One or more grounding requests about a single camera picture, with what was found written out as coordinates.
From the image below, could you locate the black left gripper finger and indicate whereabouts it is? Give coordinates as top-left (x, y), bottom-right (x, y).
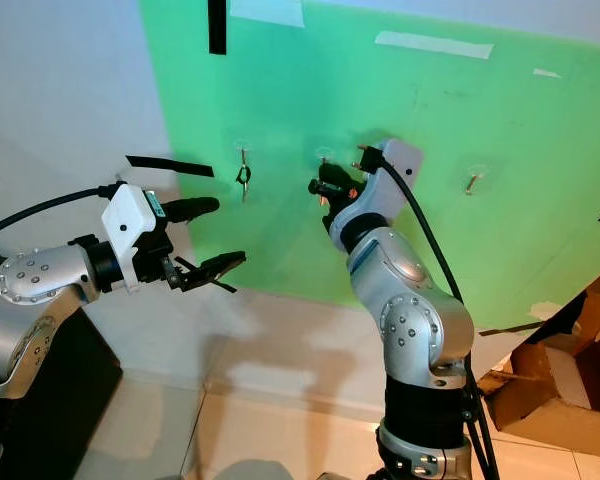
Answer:
top-left (178, 250), bottom-right (248, 292)
top-left (166, 196), bottom-right (221, 223)

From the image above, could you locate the black carabiner key set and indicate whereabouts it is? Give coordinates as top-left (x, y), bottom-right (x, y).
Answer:
top-left (236, 165), bottom-right (253, 204)

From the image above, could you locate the green paper backdrop sheet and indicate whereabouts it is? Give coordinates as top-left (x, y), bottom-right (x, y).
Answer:
top-left (137, 0), bottom-right (600, 336)

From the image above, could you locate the long white tape strip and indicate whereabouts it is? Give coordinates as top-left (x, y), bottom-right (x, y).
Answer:
top-left (375, 30), bottom-right (494, 59)

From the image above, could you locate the wide white tape piece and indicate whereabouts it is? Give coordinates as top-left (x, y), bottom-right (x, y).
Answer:
top-left (230, 0), bottom-right (306, 28)

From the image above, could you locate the thin black tape strip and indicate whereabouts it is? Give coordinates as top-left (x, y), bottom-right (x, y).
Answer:
top-left (480, 320), bottom-right (556, 336)

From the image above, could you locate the brown cardboard box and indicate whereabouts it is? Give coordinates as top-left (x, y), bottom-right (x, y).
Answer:
top-left (480, 290), bottom-right (600, 456)

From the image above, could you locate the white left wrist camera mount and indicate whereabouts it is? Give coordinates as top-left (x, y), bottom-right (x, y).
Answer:
top-left (100, 183), bottom-right (166, 293)

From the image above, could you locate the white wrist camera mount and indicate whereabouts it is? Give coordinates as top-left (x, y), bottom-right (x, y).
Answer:
top-left (325, 140), bottom-right (424, 241)
top-left (100, 183), bottom-right (166, 293)

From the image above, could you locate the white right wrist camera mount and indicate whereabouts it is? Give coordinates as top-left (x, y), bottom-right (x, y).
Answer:
top-left (325, 140), bottom-right (424, 241)

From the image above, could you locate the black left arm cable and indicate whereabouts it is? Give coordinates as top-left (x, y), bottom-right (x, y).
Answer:
top-left (0, 183), bottom-right (126, 241)

